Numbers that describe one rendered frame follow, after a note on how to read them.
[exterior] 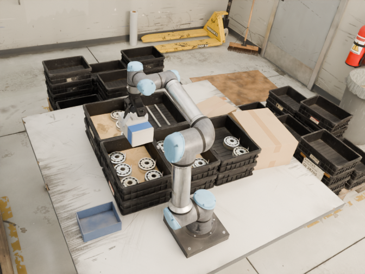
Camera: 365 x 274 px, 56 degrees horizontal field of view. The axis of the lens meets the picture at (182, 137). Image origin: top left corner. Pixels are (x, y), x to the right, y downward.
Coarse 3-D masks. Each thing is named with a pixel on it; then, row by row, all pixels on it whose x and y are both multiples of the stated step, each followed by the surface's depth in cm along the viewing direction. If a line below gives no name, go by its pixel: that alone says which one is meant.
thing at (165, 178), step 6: (114, 138) 203; (120, 138) 203; (102, 144) 197; (102, 150) 196; (156, 150) 199; (108, 156) 190; (162, 156) 195; (108, 162) 188; (114, 168) 184; (168, 168) 188; (114, 174) 181; (120, 180) 177; (150, 180) 180; (156, 180) 181; (162, 180) 183; (120, 186) 174; (126, 186) 175; (132, 186) 175; (138, 186) 177
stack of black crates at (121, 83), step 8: (104, 72) 326; (112, 72) 330; (120, 72) 334; (104, 80) 331; (112, 80) 335; (120, 80) 338; (104, 88) 312; (112, 88) 306; (120, 88) 310; (104, 96) 317; (112, 96) 312; (120, 96) 316
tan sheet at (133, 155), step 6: (126, 150) 210; (132, 150) 211; (138, 150) 212; (144, 150) 212; (126, 156) 206; (132, 156) 207; (138, 156) 208; (144, 156) 208; (126, 162) 202; (132, 162) 203; (138, 162) 204; (132, 168) 199; (156, 168) 201; (132, 174) 195; (138, 174) 196; (144, 174) 197
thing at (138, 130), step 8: (120, 112) 189; (120, 120) 188; (128, 120) 184; (136, 120) 185; (144, 120) 186; (120, 128) 192; (128, 128) 180; (136, 128) 179; (144, 128) 180; (152, 128) 181; (128, 136) 183; (136, 136) 178; (144, 136) 181; (152, 136) 184; (136, 144) 182
